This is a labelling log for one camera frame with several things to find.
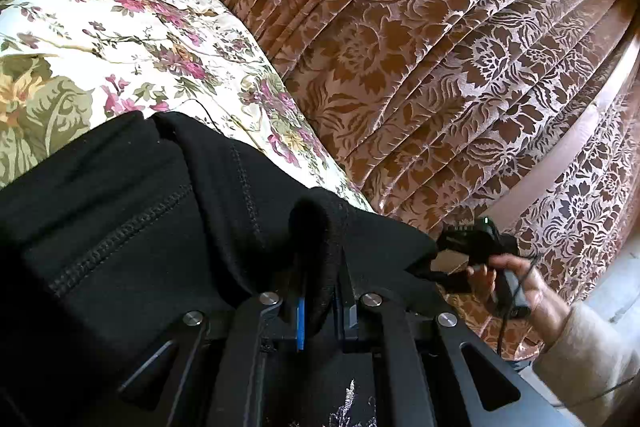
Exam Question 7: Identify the cream sweater right forearm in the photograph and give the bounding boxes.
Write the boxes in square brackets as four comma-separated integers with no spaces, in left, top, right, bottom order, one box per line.
[533,303,639,426]

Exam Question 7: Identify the person's right hand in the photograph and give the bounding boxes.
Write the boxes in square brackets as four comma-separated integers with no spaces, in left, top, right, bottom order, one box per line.
[465,254,570,348]

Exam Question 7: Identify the thin black cable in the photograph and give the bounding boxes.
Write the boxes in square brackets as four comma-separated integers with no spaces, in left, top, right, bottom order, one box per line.
[496,250,544,358]

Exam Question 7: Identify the plain tan curtain tieback band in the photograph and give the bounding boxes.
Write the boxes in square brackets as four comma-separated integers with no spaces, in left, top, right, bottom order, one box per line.
[483,29,639,229]

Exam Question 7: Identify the white floral bedspread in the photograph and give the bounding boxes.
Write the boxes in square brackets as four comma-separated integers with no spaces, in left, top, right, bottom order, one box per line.
[1,0,367,208]

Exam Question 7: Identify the black pants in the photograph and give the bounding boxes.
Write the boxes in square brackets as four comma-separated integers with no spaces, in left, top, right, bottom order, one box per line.
[1,113,439,426]

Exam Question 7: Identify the brown floral damask curtain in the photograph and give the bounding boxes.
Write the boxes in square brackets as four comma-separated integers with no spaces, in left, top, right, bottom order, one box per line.
[170,0,640,360]

